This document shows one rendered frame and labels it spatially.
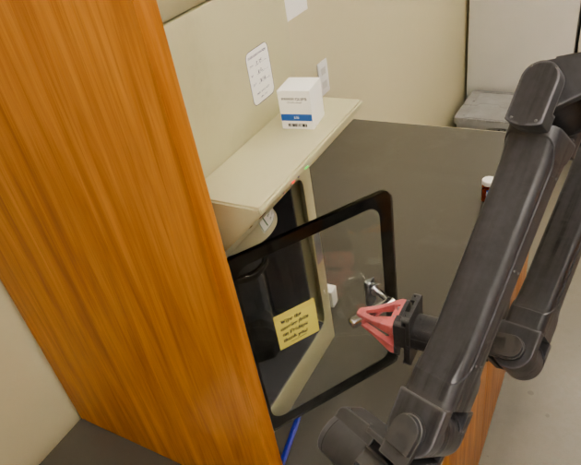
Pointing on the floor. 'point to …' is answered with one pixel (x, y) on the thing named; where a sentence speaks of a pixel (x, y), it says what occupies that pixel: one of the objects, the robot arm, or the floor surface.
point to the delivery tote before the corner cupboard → (484, 111)
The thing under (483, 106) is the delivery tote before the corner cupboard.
